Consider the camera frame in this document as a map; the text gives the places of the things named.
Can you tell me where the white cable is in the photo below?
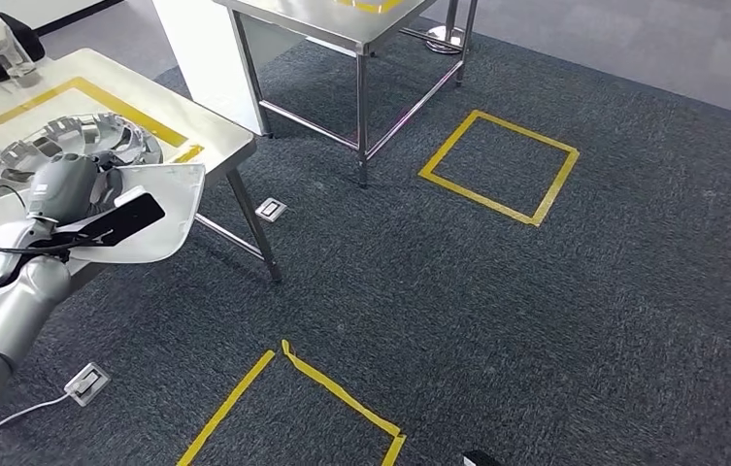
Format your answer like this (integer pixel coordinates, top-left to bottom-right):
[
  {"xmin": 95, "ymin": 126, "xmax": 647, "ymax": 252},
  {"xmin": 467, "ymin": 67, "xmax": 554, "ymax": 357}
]
[{"xmin": 0, "ymin": 392, "xmax": 74, "ymax": 433}]

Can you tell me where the grey floor socket plate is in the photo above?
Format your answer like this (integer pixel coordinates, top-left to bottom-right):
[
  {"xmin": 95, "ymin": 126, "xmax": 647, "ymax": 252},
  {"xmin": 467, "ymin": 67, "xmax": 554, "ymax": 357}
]
[
  {"xmin": 253, "ymin": 197, "xmax": 289, "ymax": 224},
  {"xmin": 63, "ymin": 361, "xmax": 113, "ymax": 409}
]

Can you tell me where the silver wheel hubcap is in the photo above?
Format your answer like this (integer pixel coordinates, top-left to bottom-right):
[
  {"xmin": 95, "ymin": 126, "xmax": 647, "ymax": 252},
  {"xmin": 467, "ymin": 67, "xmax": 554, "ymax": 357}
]
[{"xmin": 0, "ymin": 112, "xmax": 165, "ymax": 201}]

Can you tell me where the white pillar panel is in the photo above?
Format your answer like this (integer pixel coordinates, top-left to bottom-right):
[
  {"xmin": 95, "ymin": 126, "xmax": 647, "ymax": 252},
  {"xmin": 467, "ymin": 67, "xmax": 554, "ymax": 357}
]
[{"xmin": 150, "ymin": 0, "xmax": 305, "ymax": 138}]

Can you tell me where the white plastic shell part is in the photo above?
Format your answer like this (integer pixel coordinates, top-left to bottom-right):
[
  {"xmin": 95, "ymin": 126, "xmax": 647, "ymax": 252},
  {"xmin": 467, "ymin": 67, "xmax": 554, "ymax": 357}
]
[{"xmin": 0, "ymin": 161, "xmax": 207, "ymax": 265}]

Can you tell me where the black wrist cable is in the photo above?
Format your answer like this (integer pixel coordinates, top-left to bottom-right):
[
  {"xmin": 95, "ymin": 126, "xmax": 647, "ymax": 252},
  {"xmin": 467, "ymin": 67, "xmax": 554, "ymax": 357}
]
[{"xmin": 0, "ymin": 228, "xmax": 116, "ymax": 297}]

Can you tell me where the yellow floor tape square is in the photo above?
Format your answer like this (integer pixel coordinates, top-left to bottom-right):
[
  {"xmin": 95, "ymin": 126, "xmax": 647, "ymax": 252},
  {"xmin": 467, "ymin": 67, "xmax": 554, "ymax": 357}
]
[
  {"xmin": 417, "ymin": 109, "xmax": 581, "ymax": 227},
  {"xmin": 175, "ymin": 339, "xmax": 408, "ymax": 466}
]

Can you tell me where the chrome stanchion base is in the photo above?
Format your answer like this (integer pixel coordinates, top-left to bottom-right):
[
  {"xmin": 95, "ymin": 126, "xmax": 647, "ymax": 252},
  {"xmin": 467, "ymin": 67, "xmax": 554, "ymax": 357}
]
[{"xmin": 425, "ymin": 25, "xmax": 466, "ymax": 56}]

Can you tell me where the stainless steel workbench table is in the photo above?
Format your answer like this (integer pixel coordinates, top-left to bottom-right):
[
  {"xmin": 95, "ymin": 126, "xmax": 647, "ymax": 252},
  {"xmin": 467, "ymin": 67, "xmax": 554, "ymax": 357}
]
[
  {"xmin": 0, "ymin": 48, "xmax": 282, "ymax": 304},
  {"xmin": 214, "ymin": 0, "xmax": 479, "ymax": 189}
]

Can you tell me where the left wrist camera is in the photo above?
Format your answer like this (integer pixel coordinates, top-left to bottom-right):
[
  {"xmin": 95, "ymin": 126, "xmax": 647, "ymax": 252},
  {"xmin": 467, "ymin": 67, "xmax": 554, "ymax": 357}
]
[{"xmin": 55, "ymin": 186, "xmax": 167, "ymax": 249}]

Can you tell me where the yellow double tape frame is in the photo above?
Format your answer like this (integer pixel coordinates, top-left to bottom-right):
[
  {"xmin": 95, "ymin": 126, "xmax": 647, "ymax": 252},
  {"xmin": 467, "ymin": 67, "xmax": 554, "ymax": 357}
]
[{"xmin": 0, "ymin": 76, "xmax": 206, "ymax": 165}]

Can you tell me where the clear water bottle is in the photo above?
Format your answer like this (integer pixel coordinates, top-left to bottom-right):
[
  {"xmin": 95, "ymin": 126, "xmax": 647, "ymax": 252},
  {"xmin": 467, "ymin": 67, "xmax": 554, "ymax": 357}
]
[{"xmin": 0, "ymin": 14, "xmax": 42, "ymax": 88}]

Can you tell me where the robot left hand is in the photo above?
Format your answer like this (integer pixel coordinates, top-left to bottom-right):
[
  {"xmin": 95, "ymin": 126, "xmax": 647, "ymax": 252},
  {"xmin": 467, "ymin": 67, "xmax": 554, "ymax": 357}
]
[{"xmin": 25, "ymin": 152, "xmax": 125, "ymax": 226}]

